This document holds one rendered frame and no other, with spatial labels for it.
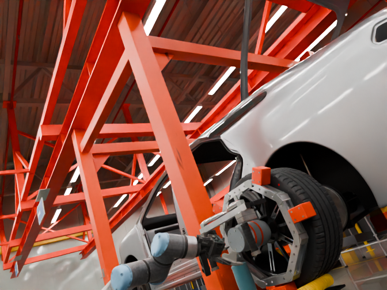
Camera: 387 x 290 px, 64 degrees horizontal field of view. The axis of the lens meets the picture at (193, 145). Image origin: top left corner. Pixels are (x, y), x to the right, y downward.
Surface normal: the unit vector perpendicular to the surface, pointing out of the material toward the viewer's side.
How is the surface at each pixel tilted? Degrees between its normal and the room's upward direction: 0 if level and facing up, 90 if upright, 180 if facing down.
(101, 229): 90
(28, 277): 90
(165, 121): 90
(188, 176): 90
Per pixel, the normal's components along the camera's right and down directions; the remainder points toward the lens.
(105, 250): 0.50, -0.50
